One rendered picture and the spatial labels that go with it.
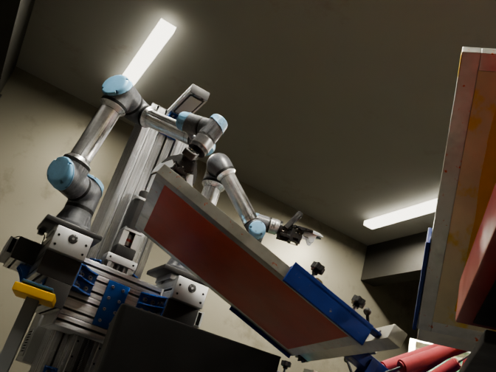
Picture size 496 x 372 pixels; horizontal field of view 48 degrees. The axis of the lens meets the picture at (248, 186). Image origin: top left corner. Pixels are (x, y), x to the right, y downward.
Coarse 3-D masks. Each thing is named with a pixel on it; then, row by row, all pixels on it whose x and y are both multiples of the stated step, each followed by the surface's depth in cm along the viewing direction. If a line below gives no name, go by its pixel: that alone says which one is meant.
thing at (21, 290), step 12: (12, 288) 172; (24, 288) 173; (36, 288) 174; (24, 300) 176; (36, 300) 177; (48, 300) 174; (24, 312) 175; (24, 324) 173; (12, 336) 171; (12, 348) 170; (0, 360) 168; (12, 360) 169
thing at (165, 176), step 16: (160, 176) 162; (176, 176) 163; (160, 192) 171; (176, 192) 164; (192, 192) 163; (144, 208) 191; (208, 208) 163; (144, 224) 205; (224, 224) 162; (240, 240) 162; (256, 240) 164; (256, 256) 163; (272, 256) 163; (192, 272) 213; (272, 272) 165; (288, 352) 214; (304, 352) 202
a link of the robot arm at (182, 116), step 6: (180, 114) 211; (186, 114) 210; (192, 114) 210; (180, 120) 210; (186, 120) 209; (192, 120) 208; (198, 120) 207; (180, 126) 211; (186, 126) 209; (192, 126) 207; (186, 132) 212; (192, 132) 209; (192, 138) 214
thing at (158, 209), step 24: (168, 192) 167; (168, 216) 183; (192, 216) 170; (192, 240) 186; (216, 240) 173; (240, 264) 176; (264, 288) 178; (288, 288) 166; (288, 312) 182; (312, 312) 169; (312, 336) 184; (336, 336) 172
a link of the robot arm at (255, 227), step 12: (216, 156) 261; (216, 168) 258; (228, 168) 256; (228, 180) 255; (228, 192) 255; (240, 192) 253; (240, 204) 251; (240, 216) 251; (252, 216) 249; (252, 228) 245; (264, 228) 245
